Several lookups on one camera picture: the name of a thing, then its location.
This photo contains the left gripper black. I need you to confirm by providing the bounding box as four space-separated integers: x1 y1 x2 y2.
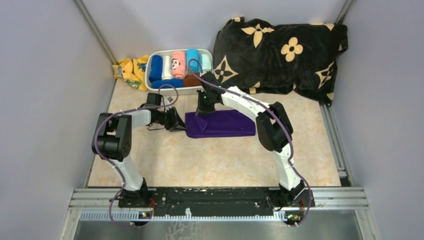
155 106 189 132

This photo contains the purple towel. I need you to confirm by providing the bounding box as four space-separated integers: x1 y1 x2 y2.
184 109 256 139

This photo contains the pink panda towel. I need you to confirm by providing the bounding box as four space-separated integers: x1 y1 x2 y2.
171 51 186 79

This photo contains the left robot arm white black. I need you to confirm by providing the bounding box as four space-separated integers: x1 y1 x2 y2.
91 93 187 208

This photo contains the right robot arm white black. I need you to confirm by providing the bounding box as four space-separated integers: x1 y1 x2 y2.
196 72 306 206

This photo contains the brown rolled towel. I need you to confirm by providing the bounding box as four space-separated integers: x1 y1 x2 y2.
182 72 216 88

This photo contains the pale mint rolled towel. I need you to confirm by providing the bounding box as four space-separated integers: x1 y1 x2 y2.
201 53 213 73

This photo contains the dark blue rolled towel lying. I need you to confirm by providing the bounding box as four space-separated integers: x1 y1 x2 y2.
151 78 183 89

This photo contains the white plastic bin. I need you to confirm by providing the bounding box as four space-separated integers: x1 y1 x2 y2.
145 48 213 96

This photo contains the light blue rolled towel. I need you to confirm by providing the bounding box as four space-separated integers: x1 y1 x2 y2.
185 48 201 73

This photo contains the white rolled towel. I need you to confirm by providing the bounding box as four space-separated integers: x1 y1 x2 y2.
162 55 173 80

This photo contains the dark blue rolled towel upright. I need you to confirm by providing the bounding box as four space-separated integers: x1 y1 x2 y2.
148 55 163 83

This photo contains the yellow patterned cloth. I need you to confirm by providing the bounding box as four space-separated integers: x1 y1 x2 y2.
112 55 150 92

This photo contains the black floral blanket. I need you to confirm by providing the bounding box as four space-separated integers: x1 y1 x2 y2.
212 17 349 106

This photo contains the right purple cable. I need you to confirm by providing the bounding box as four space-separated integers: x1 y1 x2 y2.
187 58 314 228

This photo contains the purple cable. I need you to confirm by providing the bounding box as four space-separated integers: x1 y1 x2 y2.
94 83 180 230
187 58 314 228

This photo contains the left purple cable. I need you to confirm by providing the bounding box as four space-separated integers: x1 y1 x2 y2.
94 83 180 230

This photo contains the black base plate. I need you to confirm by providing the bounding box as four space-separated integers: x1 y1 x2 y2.
117 187 315 217

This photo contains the aluminium frame rail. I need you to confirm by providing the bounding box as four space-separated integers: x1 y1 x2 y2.
60 186 380 240

